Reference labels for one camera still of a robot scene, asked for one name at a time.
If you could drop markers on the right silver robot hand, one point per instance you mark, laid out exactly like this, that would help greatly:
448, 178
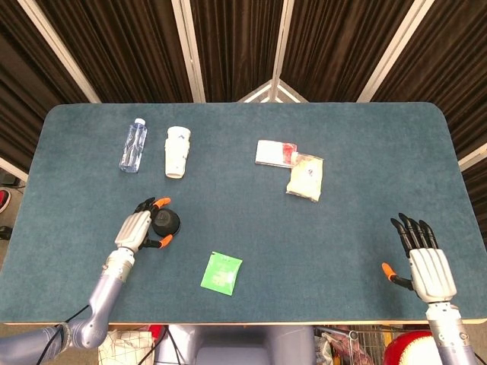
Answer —
431, 272

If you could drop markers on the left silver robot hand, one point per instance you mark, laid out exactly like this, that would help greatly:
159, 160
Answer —
133, 230

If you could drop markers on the black faceted dome object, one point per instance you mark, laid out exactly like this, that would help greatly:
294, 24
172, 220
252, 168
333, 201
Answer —
165, 222

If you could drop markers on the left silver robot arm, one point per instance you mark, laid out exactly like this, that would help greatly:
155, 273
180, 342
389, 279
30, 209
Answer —
102, 296

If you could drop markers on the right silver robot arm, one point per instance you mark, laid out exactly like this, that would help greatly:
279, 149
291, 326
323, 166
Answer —
449, 334

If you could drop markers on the white paper cup stack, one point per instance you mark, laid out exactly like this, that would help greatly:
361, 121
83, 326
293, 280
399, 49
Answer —
177, 156

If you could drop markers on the clear plastic water bottle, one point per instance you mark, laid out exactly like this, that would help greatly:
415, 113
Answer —
134, 148

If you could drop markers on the green sachet packet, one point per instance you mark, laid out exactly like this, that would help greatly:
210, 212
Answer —
221, 273

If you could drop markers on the white grid-patterned bag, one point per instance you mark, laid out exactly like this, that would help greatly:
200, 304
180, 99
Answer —
121, 348

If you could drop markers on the blue felt table cover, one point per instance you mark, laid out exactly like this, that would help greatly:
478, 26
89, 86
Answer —
304, 235

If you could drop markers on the red shoe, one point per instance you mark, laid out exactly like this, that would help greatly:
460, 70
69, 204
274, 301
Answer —
4, 200

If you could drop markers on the blue-grey robot torso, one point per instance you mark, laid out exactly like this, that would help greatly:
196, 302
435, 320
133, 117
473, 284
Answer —
236, 342

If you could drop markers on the flat red and silver box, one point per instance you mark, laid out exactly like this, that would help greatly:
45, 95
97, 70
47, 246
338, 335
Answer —
270, 154

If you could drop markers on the clear bag with white contents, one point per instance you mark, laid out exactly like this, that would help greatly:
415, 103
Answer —
304, 180

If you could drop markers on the brown curtain panel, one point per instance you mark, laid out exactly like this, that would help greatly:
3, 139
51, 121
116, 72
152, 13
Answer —
23, 95
335, 45
236, 45
456, 76
125, 49

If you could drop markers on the white screen frame post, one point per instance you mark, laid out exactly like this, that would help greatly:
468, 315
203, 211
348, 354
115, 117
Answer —
473, 156
390, 49
282, 38
189, 49
13, 169
60, 49

